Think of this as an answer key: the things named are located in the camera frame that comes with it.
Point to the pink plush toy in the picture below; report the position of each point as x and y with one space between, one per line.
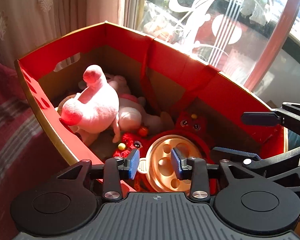
106 102

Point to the red cardboard storage box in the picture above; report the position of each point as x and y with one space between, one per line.
170 81

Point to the pink patterned bed sheet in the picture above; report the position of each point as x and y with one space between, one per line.
27 156

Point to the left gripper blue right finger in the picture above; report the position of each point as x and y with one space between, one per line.
179 163

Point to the beige round plastic lid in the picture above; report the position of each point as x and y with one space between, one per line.
155 170

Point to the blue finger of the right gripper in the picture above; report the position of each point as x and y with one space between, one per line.
219 153
261 118

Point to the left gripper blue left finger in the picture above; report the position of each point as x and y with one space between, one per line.
131 163

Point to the red plush headband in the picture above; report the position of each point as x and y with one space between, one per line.
191 126

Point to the beige floral curtain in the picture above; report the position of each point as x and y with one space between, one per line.
28 24

